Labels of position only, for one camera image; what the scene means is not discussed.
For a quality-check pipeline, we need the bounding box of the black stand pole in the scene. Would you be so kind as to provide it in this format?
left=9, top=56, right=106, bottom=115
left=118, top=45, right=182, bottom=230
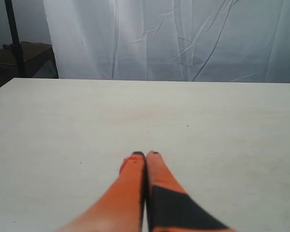
left=2, top=0, right=27, bottom=77

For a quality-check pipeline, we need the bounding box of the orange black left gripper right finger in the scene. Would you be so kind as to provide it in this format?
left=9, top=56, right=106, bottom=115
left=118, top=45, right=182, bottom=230
left=146, top=151, right=235, bottom=232

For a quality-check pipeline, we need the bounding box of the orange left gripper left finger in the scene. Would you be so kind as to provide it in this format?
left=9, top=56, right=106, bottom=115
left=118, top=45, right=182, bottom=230
left=58, top=151, right=145, bottom=232

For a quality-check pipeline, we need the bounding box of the white wrinkled backdrop curtain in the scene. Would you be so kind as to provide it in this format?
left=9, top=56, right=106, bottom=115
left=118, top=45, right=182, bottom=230
left=44, top=0, right=290, bottom=83

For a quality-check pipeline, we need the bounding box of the brown cardboard box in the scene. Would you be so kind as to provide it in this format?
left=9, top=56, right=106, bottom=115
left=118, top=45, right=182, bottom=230
left=0, top=42, right=58, bottom=87

